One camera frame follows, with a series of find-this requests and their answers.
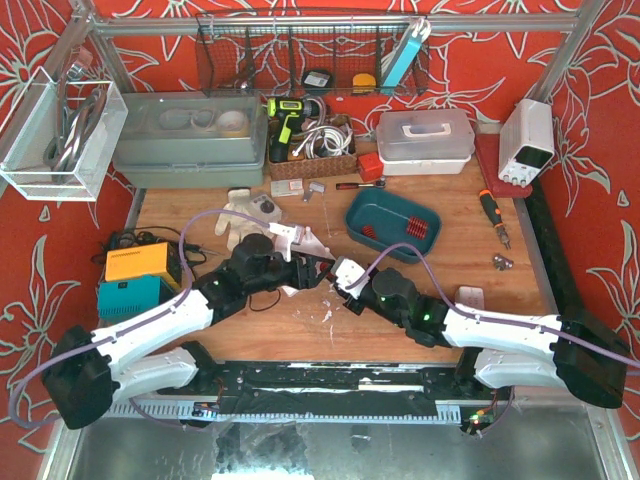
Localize brown basket with cables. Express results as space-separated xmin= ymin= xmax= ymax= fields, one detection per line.
xmin=265 ymin=114 xmax=357 ymax=181

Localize black wire basket shelf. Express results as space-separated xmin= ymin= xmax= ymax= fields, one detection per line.
xmin=196 ymin=7 xmax=429 ymax=96

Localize small metal parts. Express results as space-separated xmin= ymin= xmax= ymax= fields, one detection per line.
xmin=492 ymin=253 xmax=514 ymax=271

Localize blue white device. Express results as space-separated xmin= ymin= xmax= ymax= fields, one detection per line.
xmin=380 ymin=17 xmax=432 ymax=95

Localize metal L bracket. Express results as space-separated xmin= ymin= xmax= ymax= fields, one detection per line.
xmin=303 ymin=181 xmax=326 ymax=203

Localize yellow electronic box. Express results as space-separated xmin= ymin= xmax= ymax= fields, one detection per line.
xmin=105 ymin=242 xmax=182 ymax=290

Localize small white cardboard box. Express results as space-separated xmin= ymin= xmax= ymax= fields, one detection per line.
xmin=270 ymin=179 xmax=304 ymax=197

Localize red small box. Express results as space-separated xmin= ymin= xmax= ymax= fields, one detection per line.
xmin=356 ymin=152 xmax=384 ymax=183

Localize teal electronic box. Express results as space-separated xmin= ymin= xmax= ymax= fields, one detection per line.
xmin=97 ymin=275 xmax=175 ymax=323

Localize teal plastic tray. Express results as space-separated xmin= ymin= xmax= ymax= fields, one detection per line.
xmin=344 ymin=189 xmax=442 ymax=264

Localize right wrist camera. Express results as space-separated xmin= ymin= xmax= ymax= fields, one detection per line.
xmin=331 ymin=257 xmax=370 ymax=299

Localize black mounting base rail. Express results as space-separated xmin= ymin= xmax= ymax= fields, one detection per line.
xmin=159 ymin=361 xmax=510 ymax=417

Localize white plastic toolbox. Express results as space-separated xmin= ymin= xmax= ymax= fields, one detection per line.
xmin=376 ymin=109 xmax=475 ymax=176

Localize white control box with knob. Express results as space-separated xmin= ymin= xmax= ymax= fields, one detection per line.
xmin=247 ymin=193 xmax=282 ymax=223

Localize yellow tape measure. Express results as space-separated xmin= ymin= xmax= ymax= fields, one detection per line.
xmin=352 ymin=73 xmax=377 ymax=96

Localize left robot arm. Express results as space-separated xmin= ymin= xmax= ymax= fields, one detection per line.
xmin=41 ymin=234 xmax=334 ymax=430

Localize grey plastic storage box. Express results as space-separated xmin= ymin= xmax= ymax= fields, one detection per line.
xmin=113 ymin=92 xmax=268 ymax=189

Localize orange handled screwdriver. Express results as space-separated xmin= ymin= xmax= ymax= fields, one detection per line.
xmin=478 ymin=189 xmax=511 ymax=250

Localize red handled ratchet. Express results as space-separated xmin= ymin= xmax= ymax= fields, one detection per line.
xmin=335 ymin=179 xmax=386 ymax=190

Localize white peg base plate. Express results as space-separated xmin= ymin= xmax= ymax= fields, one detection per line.
xmin=274 ymin=227 xmax=335 ymax=260

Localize clear acrylic bin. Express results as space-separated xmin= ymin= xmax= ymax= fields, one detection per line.
xmin=1 ymin=68 xmax=128 ymax=202

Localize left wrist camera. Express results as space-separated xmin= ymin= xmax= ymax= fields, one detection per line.
xmin=269 ymin=222 xmax=305 ymax=262

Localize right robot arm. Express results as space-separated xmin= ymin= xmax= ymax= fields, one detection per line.
xmin=331 ymin=261 xmax=630 ymax=409

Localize white power supply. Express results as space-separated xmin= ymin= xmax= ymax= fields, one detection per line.
xmin=498 ymin=99 xmax=554 ymax=188

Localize green cordless drill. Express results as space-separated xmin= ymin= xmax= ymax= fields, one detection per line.
xmin=267 ymin=97 xmax=320 ymax=163

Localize white work glove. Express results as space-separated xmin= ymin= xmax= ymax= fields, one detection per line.
xmin=214 ymin=186 xmax=261 ymax=238

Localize white power adapter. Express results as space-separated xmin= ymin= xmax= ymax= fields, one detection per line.
xmin=455 ymin=285 xmax=485 ymax=309

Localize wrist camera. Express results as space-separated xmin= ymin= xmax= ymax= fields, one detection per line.
xmin=331 ymin=257 xmax=370 ymax=299
xmin=269 ymin=222 xmax=305 ymax=262

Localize red pad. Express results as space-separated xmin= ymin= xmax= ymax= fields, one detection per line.
xmin=475 ymin=133 xmax=533 ymax=199

